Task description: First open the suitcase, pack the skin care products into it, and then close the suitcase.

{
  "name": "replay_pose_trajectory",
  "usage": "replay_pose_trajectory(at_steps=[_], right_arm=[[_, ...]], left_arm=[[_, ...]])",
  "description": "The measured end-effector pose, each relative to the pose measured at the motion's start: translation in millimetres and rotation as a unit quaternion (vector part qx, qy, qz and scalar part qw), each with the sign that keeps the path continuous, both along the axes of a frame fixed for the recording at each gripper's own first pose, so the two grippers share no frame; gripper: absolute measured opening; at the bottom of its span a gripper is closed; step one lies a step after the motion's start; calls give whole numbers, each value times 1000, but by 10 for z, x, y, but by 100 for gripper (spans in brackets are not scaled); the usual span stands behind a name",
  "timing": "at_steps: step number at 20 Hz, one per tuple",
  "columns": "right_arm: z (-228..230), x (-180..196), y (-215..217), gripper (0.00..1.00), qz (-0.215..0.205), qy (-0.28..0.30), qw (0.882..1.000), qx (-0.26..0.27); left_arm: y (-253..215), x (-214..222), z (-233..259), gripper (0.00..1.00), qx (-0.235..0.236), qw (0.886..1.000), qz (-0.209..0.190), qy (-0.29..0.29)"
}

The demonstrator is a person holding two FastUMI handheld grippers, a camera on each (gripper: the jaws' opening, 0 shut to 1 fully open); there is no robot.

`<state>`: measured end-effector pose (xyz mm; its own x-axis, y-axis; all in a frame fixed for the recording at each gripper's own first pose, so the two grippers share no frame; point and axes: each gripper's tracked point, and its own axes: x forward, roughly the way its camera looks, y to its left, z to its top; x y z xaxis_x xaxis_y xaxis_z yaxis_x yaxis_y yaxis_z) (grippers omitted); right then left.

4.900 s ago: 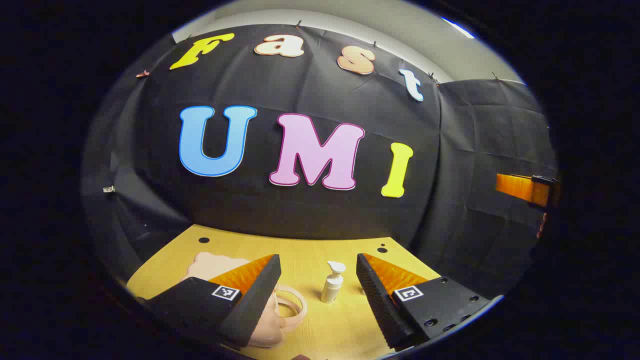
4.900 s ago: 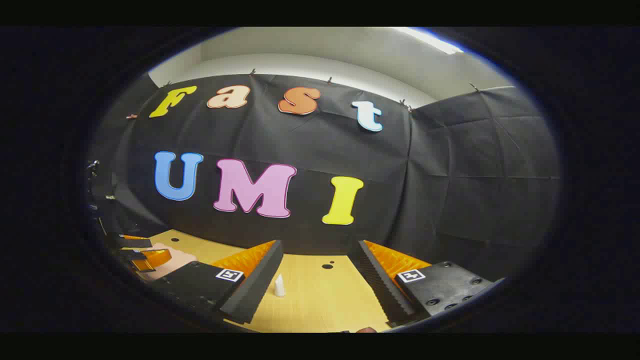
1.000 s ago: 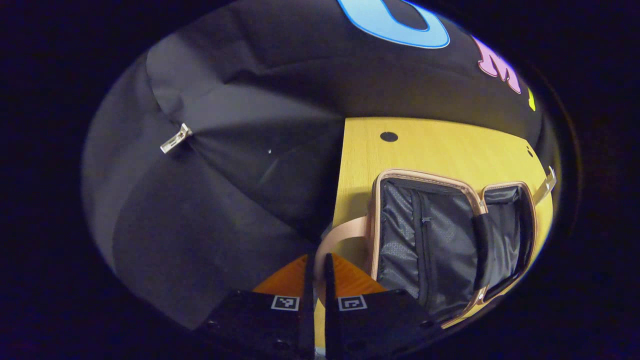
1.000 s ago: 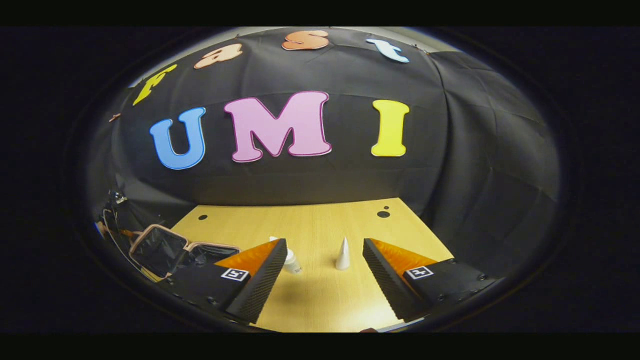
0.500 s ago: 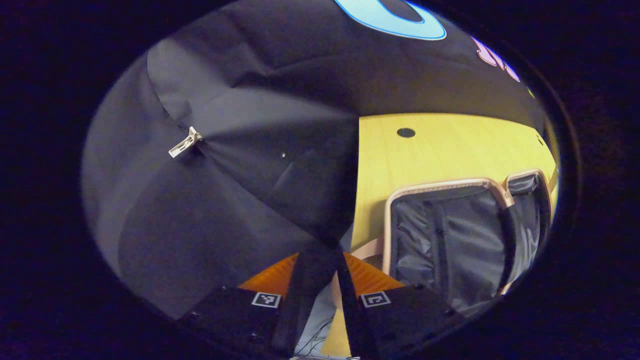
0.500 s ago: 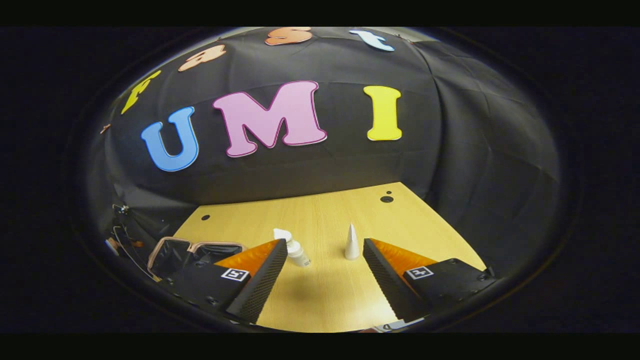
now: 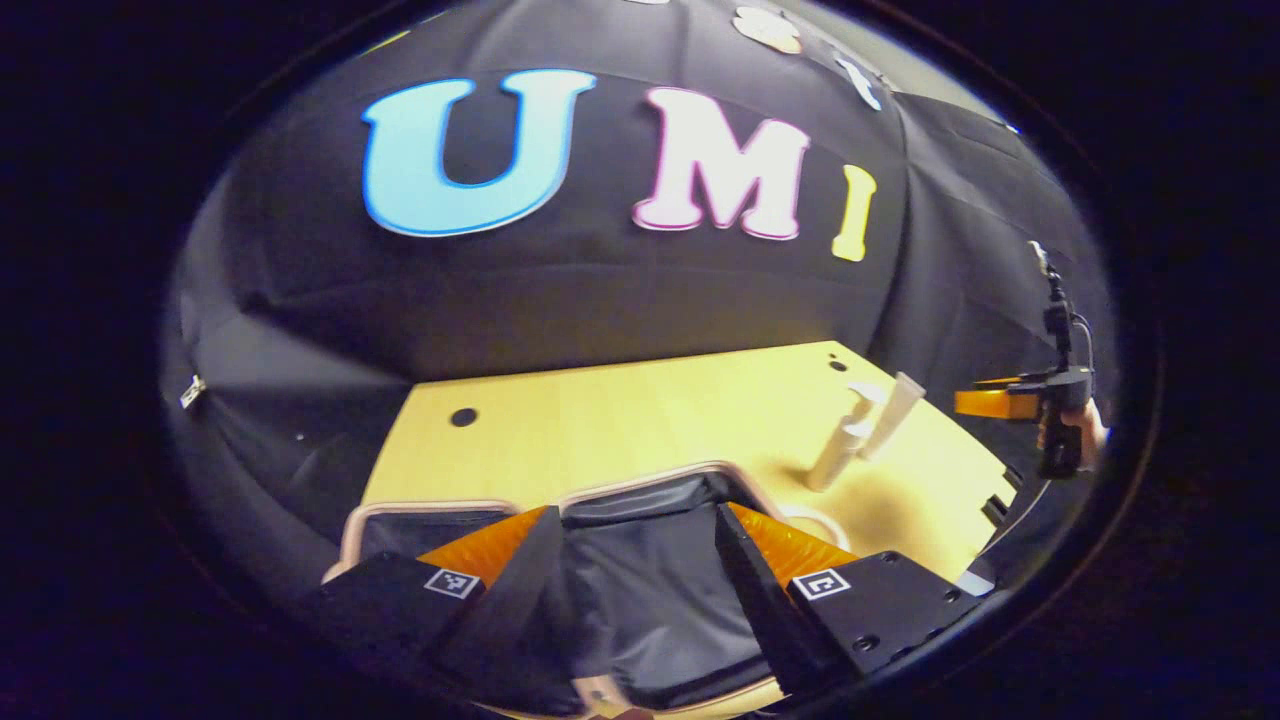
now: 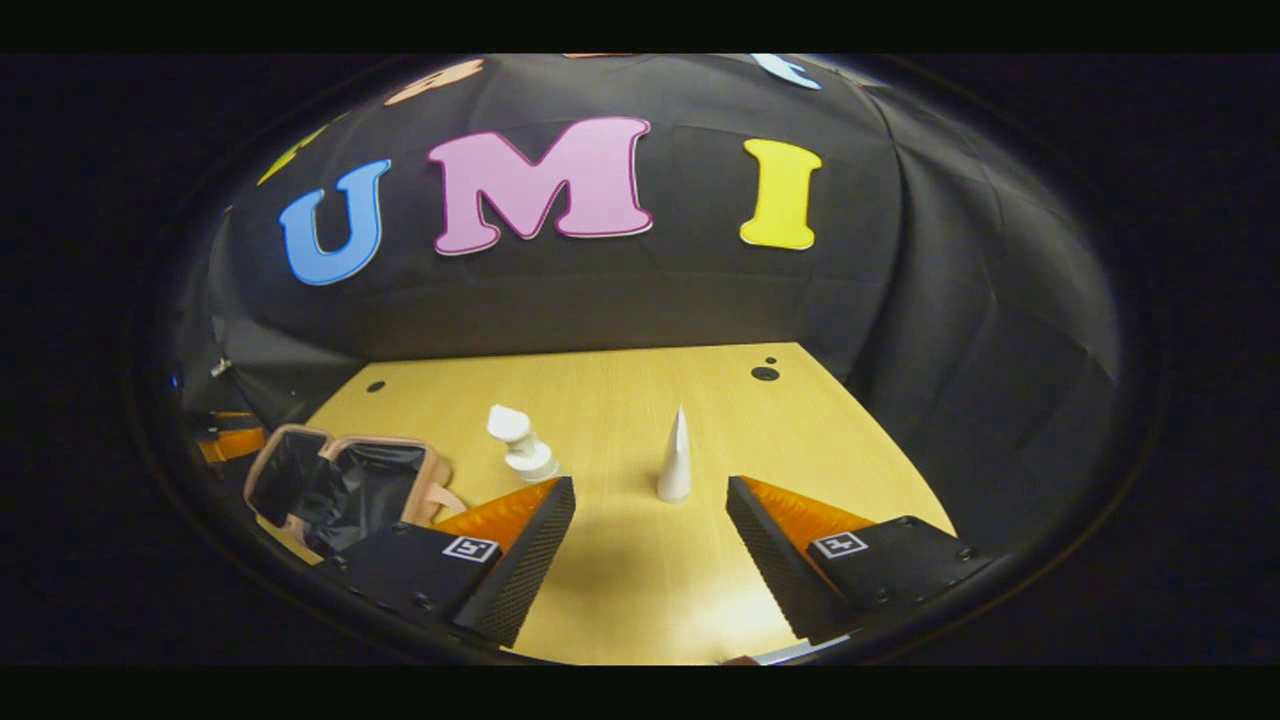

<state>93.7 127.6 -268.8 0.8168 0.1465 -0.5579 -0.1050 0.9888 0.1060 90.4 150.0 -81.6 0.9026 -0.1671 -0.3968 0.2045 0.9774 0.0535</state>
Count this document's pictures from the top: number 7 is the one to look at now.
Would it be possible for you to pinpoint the white squeeze tube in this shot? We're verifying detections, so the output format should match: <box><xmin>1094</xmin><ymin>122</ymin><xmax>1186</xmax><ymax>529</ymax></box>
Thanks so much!
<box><xmin>858</xmin><ymin>372</ymin><xmax>927</xmax><ymax>463</ymax></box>

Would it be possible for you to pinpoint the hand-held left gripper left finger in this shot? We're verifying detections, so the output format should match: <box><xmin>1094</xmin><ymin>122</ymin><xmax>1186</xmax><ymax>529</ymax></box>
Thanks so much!
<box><xmin>300</xmin><ymin>505</ymin><xmax>591</xmax><ymax>716</ymax></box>

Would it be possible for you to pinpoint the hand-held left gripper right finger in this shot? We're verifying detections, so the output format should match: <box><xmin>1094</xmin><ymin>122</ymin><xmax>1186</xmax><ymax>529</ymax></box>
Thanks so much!
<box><xmin>714</xmin><ymin>500</ymin><xmax>991</xmax><ymax>701</ymax></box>

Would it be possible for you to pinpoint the white pump bottle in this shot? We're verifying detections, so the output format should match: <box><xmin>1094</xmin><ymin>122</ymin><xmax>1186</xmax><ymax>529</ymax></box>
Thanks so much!
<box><xmin>805</xmin><ymin>382</ymin><xmax>886</xmax><ymax>493</ymax></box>

